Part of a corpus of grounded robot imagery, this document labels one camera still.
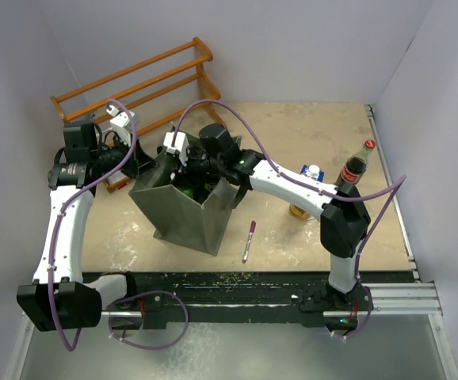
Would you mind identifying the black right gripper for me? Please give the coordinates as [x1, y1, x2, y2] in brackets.
[173, 145, 226, 188]

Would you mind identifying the orange juice plastic bottle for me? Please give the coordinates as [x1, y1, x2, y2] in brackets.
[179, 187, 194, 199]

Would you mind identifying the green canvas tote bag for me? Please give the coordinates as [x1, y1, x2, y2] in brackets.
[129, 123, 248, 256]

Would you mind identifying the blue orange juice carton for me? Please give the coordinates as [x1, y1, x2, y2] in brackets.
[288, 163, 326, 221]

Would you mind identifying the dark cola glass bottle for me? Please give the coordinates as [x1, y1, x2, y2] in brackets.
[334, 139, 376, 188]

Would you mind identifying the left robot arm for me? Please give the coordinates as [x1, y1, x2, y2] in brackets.
[17, 114, 157, 332]

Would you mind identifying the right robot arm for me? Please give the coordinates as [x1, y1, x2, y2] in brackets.
[163, 123, 371, 310]

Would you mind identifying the pink white marker pen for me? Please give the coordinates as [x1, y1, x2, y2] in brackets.
[242, 220, 257, 264]

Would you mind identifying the orange wooden shoe rack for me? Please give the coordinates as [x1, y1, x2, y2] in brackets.
[50, 36, 228, 194]

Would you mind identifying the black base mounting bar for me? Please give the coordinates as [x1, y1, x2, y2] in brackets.
[97, 271, 376, 330]

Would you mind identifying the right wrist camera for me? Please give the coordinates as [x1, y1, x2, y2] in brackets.
[162, 131, 189, 165]

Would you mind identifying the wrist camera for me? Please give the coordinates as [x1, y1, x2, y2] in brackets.
[162, 131, 189, 165]
[106, 105, 135, 147]

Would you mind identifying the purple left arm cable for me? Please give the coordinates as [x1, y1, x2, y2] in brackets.
[47, 98, 190, 352]

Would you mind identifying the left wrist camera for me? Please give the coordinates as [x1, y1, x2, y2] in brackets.
[106, 105, 135, 147]

